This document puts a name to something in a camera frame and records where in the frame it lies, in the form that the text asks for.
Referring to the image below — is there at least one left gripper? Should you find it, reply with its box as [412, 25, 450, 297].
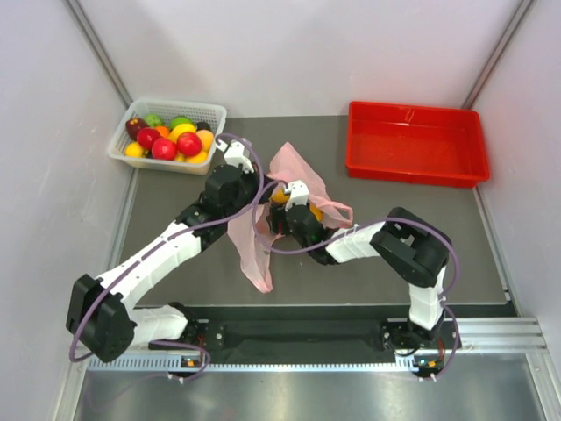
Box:
[224, 161, 277, 220]

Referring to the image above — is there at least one yellow orange lemon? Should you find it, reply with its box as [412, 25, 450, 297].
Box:
[270, 189, 289, 204]

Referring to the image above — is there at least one pink plastic bag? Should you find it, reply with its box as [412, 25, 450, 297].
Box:
[227, 142, 353, 294]

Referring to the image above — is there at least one yellow banana from bag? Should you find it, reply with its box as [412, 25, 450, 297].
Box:
[309, 203, 323, 222]

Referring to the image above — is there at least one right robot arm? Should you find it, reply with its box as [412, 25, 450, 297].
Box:
[266, 204, 458, 356]

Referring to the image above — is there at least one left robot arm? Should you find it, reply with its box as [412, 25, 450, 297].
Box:
[66, 164, 273, 362]

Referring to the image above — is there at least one yellow fruit basket front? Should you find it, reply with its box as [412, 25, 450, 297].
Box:
[174, 151, 208, 164]

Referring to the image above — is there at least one orange fruit in basket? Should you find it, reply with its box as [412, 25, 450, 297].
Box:
[196, 130, 215, 153]

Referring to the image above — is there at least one dark red fruit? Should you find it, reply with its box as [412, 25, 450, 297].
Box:
[124, 118, 149, 141]

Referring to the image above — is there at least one red apple right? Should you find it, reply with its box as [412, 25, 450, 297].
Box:
[176, 132, 202, 157]

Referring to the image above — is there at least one red apple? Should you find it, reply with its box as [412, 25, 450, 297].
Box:
[136, 127, 160, 151]
[176, 132, 202, 157]
[151, 137, 177, 161]

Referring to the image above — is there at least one dark plum in basket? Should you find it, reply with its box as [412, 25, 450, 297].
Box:
[195, 121, 212, 132]

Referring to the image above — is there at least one white perforated basket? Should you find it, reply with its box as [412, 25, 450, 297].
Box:
[107, 99, 226, 175]

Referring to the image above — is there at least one yellow banana in basket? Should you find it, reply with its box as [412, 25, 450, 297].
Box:
[167, 123, 196, 143]

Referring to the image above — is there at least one red apple middle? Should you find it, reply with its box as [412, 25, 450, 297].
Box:
[151, 137, 177, 161]

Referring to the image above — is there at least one green lime right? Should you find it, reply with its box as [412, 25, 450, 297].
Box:
[169, 116, 193, 130]

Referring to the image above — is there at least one small orange tangerine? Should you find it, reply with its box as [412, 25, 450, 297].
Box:
[155, 125, 170, 138]

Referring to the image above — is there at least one red apple left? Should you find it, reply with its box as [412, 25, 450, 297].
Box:
[136, 127, 160, 151]

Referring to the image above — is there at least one yellow lemon in basket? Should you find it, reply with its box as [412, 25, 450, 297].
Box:
[124, 141, 146, 158]

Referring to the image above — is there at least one red plastic tray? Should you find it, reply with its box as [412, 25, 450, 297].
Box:
[345, 101, 490, 189]

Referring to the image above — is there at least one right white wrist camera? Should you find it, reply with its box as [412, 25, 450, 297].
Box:
[283, 180, 309, 211]

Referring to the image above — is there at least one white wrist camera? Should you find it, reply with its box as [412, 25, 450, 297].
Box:
[283, 180, 309, 211]
[224, 141, 254, 174]

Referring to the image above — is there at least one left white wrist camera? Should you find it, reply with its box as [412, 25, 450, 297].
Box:
[224, 141, 254, 174]

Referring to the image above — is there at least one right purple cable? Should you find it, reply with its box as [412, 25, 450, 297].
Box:
[252, 181, 461, 382]

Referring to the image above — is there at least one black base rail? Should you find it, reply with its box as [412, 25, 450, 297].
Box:
[98, 302, 518, 365]

